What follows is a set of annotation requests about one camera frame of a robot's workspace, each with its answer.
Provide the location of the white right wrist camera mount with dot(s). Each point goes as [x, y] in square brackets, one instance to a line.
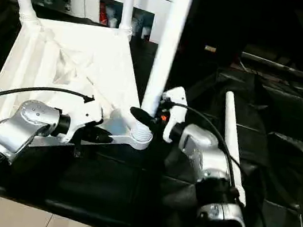
[177, 106]

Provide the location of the white plastic table top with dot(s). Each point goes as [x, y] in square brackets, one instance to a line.
[47, 58]

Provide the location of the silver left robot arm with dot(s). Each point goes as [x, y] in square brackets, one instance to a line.
[15, 128]

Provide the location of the dark metal rod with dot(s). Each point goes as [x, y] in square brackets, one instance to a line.
[292, 71]

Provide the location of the black mat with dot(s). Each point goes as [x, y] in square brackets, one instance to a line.
[264, 152]

